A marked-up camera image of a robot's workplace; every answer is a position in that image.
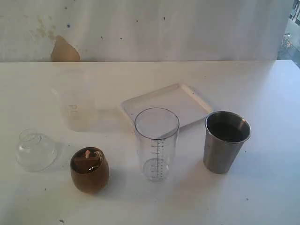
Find brown contents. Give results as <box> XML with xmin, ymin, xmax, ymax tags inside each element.
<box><xmin>73</xmin><ymin>150</ymin><xmax>101</xmax><ymax>173</ymax></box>

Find brown wooden cup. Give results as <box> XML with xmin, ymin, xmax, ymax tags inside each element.
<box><xmin>70</xmin><ymin>147</ymin><xmax>110</xmax><ymax>194</ymax></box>

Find clear dome shaker lid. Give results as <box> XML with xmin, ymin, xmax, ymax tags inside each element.
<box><xmin>15</xmin><ymin>129</ymin><xmax>58</xmax><ymax>172</ymax></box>

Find clear plastic shaker cup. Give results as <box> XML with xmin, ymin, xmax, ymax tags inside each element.
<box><xmin>134</xmin><ymin>107</ymin><xmax>180</xmax><ymax>181</ymax></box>

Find white rectangular tray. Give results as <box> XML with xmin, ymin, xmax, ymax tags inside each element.
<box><xmin>120</xmin><ymin>83</ymin><xmax>213</xmax><ymax>140</ymax></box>

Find translucent white plastic cup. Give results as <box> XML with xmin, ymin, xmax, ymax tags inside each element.
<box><xmin>51</xmin><ymin>69</ymin><xmax>98</xmax><ymax>132</ymax></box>

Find stainless steel cup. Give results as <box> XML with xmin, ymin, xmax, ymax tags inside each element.
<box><xmin>203</xmin><ymin>111</ymin><xmax>251</xmax><ymax>174</ymax></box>

